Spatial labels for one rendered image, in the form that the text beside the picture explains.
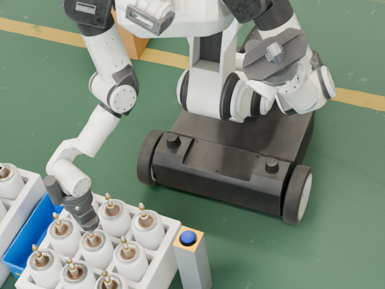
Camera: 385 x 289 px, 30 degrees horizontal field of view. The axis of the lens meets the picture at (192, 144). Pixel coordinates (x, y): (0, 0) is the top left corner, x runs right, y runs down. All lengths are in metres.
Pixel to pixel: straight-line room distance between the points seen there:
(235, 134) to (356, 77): 0.64
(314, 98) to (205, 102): 0.54
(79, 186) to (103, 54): 0.35
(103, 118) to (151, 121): 0.93
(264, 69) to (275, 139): 1.23
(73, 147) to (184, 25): 0.49
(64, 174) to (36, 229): 0.66
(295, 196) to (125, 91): 0.75
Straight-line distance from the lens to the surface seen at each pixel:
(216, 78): 2.05
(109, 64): 1.84
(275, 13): 1.60
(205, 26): 1.64
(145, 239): 2.23
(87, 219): 2.07
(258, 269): 2.40
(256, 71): 1.27
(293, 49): 1.27
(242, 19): 1.61
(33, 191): 2.52
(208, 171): 2.39
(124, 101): 1.86
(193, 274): 2.21
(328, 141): 2.70
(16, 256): 2.51
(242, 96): 2.09
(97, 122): 1.91
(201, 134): 2.52
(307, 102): 1.61
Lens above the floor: 2.09
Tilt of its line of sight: 51 degrees down
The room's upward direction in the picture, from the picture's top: 10 degrees counter-clockwise
